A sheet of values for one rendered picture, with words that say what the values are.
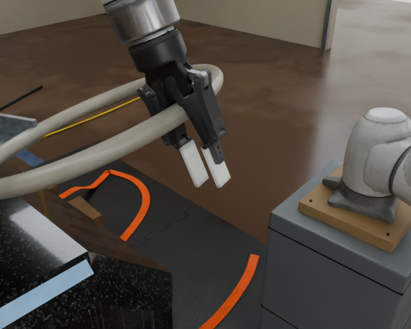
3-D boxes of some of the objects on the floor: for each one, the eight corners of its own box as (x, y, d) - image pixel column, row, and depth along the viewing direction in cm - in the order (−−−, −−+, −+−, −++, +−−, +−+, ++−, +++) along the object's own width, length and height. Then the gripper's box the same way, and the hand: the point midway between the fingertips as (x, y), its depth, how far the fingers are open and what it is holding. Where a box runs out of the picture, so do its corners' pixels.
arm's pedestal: (302, 300, 201) (327, 149, 159) (412, 365, 173) (478, 202, 131) (235, 376, 169) (245, 211, 127) (358, 472, 140) (422, 301, 99)
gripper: (213, 12, 56) (269, 170, 65) (132, 40, 68) (189, 171, 76) (177, 29, 51) (243, 197, 60) (97, 57, 63) (161, 194, 71)
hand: (205, 164), depth 67 cm, fingers closed on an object, 4 cm apart
